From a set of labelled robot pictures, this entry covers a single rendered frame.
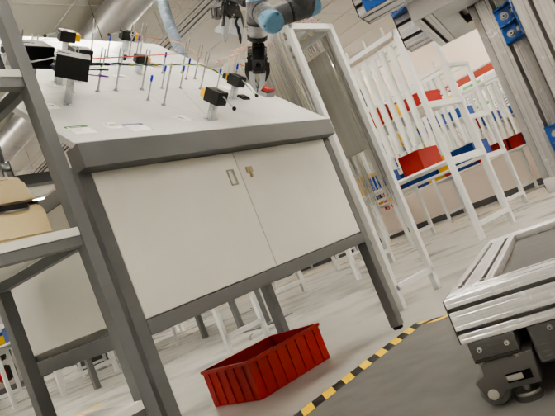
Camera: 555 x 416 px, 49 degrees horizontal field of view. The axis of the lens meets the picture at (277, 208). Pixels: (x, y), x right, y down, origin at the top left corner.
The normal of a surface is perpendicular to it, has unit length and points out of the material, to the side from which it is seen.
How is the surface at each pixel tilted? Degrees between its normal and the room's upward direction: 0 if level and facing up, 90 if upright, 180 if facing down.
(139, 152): 90
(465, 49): 90
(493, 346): 90
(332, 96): 90
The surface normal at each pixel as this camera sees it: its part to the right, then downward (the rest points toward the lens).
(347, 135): -0.68, 0.21
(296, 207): 0.72, -0.34
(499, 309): -0.42, 0.09
